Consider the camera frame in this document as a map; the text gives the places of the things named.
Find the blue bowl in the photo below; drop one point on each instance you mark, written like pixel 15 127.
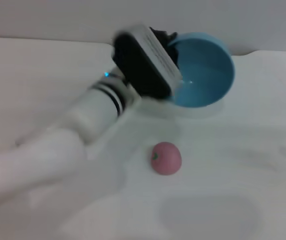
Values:
pixel 205 80

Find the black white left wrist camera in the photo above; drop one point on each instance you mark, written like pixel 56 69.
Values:
pixel 142 70

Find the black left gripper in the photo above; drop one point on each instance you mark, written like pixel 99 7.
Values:
pixel 165 37

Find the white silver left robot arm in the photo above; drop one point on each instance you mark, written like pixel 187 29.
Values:
pixel 58 150

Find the pink peach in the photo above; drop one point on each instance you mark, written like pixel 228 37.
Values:
pixel 166 158

